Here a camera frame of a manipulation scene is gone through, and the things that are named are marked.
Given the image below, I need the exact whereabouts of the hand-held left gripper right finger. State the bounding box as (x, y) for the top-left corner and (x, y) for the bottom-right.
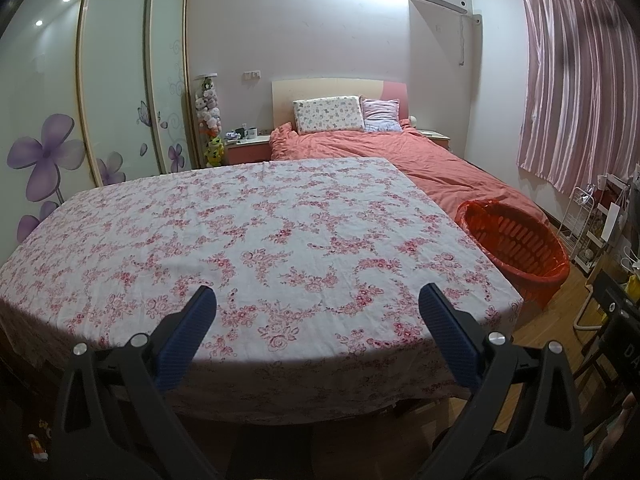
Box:
(418, 282), (586, 480)

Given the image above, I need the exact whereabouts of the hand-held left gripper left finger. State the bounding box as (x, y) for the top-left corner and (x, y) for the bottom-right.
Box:
(52, 285), (236, 480)

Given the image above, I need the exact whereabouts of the red plastic laundry basket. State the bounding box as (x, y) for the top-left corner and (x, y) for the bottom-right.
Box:
(454, 199), (571, 308)

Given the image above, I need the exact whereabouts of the person's right forearm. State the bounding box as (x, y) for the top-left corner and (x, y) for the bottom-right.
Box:
(587, 392), (640, 480)

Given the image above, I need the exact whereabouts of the floral pink white tablecloth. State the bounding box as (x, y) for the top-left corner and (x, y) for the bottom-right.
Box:
(0, 157), (523, 426)

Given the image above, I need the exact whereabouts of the bed with salmon duvet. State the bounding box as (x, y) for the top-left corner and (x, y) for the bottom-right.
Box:
(269, 122), (551, 226)

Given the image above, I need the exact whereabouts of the green frog plush toy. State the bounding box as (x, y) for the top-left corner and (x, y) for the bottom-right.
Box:
(204, 136), (226, 167)

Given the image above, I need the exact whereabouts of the pink bedside table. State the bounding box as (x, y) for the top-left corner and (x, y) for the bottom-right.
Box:
(225, 135), (272, 166)

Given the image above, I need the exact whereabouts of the cream bedside table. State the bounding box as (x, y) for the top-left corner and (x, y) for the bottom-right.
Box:
(417, 130), (451, 151)

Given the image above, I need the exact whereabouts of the tube of plush toys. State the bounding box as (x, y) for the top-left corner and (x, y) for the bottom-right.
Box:
(195, 74), (223, 138)

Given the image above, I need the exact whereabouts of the pink striped pillow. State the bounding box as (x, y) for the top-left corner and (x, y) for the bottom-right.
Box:
(361, 99), (402, 133)

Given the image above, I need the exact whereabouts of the floral white pillow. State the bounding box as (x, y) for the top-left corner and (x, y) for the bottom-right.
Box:
(292, 95), (366, 135)

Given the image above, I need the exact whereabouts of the pink striped curtain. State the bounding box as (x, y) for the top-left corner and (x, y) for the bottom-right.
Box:
(515, 0), (637, 198)

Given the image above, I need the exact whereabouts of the wardrobe with flower doors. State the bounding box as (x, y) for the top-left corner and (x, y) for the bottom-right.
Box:
(0, 0), (193, 243)

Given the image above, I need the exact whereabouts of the white wire rack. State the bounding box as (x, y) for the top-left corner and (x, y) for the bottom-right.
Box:
(555, 185), (596, 266)

